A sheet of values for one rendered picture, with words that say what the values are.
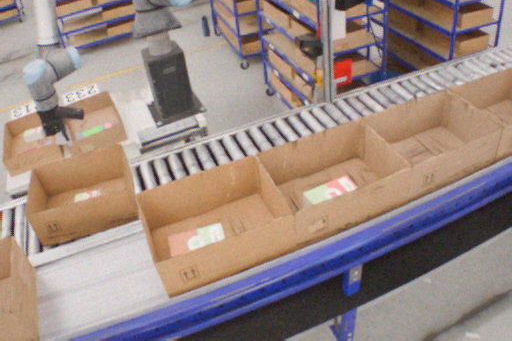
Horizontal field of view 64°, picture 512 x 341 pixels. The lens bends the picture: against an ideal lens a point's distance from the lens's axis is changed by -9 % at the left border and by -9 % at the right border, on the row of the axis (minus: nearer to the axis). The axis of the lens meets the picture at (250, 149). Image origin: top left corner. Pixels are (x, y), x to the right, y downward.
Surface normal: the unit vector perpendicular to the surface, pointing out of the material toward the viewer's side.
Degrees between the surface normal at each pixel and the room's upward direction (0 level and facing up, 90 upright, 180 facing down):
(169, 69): 90
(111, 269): 0
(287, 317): 0
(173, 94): 90
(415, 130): 89
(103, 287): 0
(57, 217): 90
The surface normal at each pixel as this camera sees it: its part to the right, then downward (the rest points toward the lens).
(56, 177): 0.29, 0.55
